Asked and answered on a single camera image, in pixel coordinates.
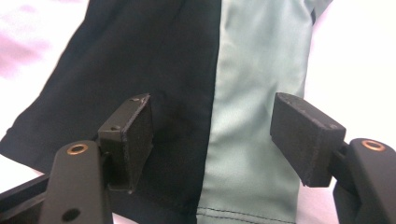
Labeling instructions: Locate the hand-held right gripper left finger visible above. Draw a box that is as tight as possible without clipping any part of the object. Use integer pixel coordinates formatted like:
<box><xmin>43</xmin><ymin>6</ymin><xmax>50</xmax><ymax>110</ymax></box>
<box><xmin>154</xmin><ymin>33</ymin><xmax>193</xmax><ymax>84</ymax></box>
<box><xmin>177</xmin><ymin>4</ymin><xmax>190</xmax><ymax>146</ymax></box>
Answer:
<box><xmin>97</xmin><ymin>92</ymin><xmax>154</xmax><ymax>194</ymax></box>

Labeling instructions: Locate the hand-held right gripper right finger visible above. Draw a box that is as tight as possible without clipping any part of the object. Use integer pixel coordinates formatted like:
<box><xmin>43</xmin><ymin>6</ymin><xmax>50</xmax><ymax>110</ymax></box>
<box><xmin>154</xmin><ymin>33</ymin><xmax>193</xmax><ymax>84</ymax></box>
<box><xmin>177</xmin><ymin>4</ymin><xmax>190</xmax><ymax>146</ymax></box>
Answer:
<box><xmin>269</xmin><ymin>91</ymin><xmax>347</xmax><ymax>189</ymax></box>

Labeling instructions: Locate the black and green t-shirt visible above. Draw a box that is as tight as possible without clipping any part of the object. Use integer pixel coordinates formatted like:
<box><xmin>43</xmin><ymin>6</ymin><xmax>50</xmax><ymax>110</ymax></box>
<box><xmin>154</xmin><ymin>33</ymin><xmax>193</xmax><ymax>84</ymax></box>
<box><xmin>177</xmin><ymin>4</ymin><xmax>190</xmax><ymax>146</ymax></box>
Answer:
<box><xmin>0</xmin><ymin>0</ymin><xmax>334</xmax><ymax>224</ymax></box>

